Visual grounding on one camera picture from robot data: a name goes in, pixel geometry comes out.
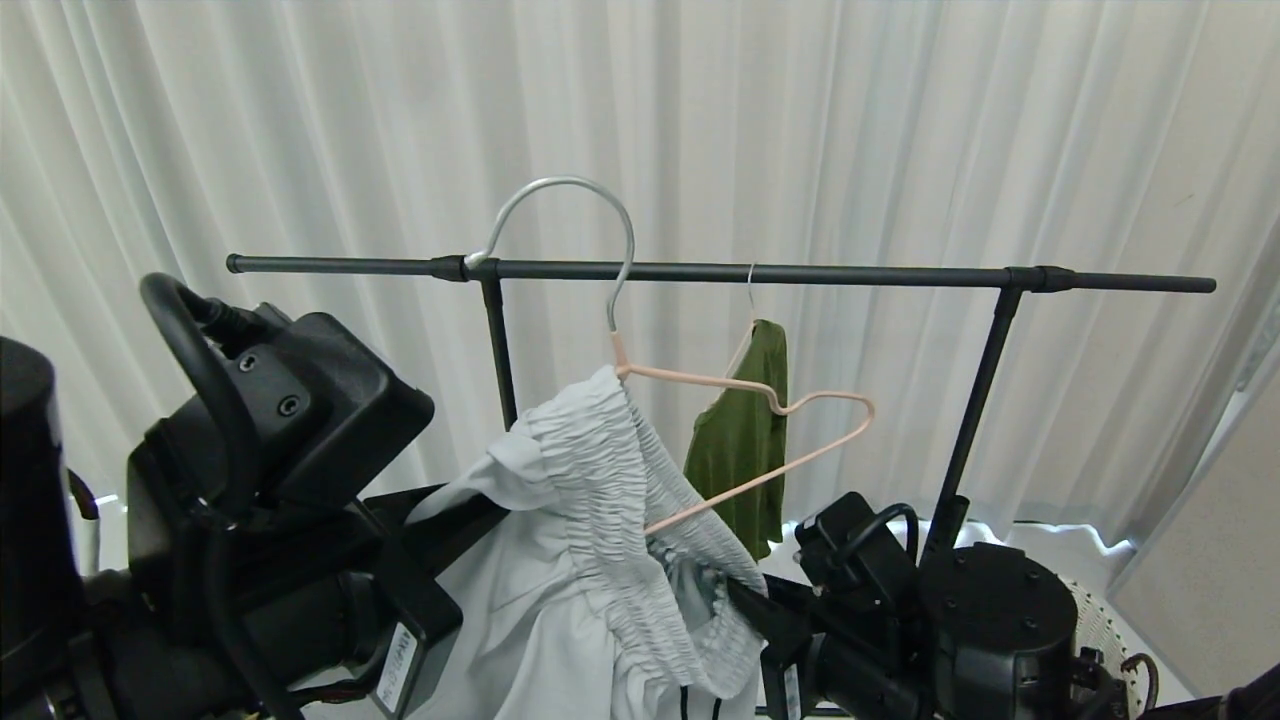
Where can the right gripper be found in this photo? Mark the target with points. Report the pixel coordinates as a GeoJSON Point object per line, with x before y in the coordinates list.
{"type": "Point", "coordinates": [850, 670]}

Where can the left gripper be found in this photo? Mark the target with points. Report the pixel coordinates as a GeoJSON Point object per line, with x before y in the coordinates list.
{"type": "Point", "coordinates": [340, 630]}

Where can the pale grey shorts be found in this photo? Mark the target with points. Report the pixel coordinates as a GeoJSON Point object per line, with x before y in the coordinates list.
{"type": "Point", "coordinates": [560, 600]}

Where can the green long-sleeved shirt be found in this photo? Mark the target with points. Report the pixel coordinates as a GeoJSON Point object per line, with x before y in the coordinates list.
{"type": "Point", "coordinates": [745, 440]}

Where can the pink clothes hanger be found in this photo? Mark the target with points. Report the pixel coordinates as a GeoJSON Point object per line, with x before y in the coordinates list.
{"type": "Point", "coordinates": [720, 380]}
{"type": "Point", "coordinates": [750, 300]}

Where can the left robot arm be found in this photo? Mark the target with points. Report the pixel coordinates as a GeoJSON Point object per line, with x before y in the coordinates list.
{"type": "Point", "coordinates": [40, 560]}

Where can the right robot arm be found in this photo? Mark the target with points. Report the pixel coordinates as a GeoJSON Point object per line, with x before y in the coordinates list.
{"type": "Point", "coordinates": [1000, 630]}

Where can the black clothes rack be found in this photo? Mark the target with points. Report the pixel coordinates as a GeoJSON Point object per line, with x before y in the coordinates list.
{"type": "Point", "coordinates": [800, 273]}

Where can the white laundry basket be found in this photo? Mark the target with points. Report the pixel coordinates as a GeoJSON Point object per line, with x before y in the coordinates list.
{"type": "Point", "coordinates": [1100, 620]}

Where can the white curtain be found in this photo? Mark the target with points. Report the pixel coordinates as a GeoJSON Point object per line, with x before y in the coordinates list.
{"type": "Point", "coordinates": [700, 120]}

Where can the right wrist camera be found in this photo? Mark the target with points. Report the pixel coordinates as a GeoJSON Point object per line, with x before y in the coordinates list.
{"type": "Point", "coordinates": [860, 550]}

